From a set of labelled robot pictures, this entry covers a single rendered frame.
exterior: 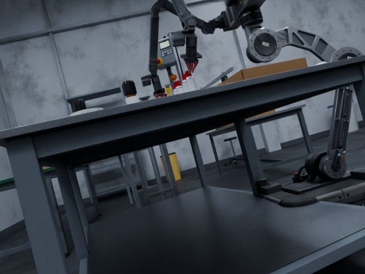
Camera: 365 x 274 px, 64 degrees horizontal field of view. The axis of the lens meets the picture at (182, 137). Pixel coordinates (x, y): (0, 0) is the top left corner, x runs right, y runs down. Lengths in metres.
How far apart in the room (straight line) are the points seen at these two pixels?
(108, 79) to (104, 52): 0.63
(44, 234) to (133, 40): 6.59
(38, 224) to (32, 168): 0.14
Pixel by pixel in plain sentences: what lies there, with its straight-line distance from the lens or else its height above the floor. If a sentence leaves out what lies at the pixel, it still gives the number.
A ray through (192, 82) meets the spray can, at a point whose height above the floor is 1.01.
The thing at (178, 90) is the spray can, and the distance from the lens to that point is 1.86.
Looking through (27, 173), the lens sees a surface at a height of 0.72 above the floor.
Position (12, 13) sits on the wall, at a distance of 7.98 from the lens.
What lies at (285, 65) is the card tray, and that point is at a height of 0.85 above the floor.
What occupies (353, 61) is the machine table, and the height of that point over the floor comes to 0.82.
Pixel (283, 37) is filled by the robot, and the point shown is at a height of 1.15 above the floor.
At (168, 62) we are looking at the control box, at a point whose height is 1.29.
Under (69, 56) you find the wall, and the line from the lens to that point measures 7.28.
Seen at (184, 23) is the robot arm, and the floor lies 1.27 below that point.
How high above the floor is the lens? 0.69
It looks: 2 degrees up
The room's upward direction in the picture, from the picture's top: 15 degrees counter-clockwise
